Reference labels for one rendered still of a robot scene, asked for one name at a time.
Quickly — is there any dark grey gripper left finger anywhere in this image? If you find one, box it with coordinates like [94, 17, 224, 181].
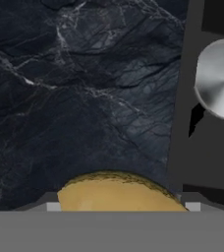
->
[15, 191, 61, 213]

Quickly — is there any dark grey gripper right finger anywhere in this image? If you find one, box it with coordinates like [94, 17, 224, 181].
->
[175, 192, 224, 213]

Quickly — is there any yellow sponge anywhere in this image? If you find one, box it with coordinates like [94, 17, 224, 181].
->
[56, 169, 190, 213]

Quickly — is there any dark grey hob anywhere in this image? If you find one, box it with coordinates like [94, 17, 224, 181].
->
[166, 0, 224, 201]

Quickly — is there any silver round hob knob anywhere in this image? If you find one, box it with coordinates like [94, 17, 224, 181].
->
[194, 37, 224, 121]

